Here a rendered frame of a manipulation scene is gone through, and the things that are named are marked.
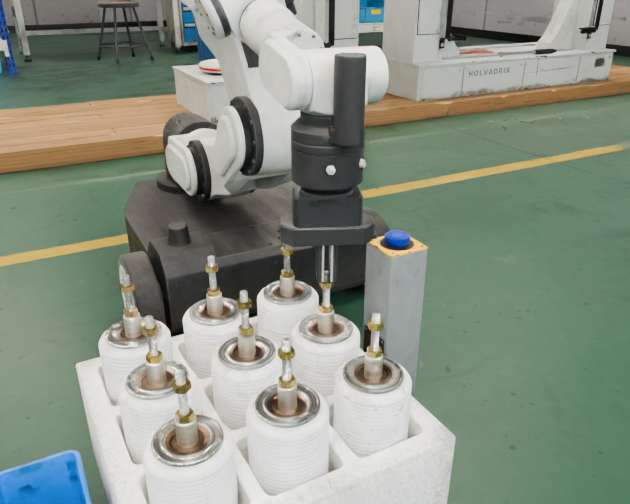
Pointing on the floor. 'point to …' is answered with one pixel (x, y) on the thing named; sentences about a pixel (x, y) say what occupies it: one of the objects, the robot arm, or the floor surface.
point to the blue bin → (42, 482)
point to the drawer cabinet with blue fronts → (182, 26)
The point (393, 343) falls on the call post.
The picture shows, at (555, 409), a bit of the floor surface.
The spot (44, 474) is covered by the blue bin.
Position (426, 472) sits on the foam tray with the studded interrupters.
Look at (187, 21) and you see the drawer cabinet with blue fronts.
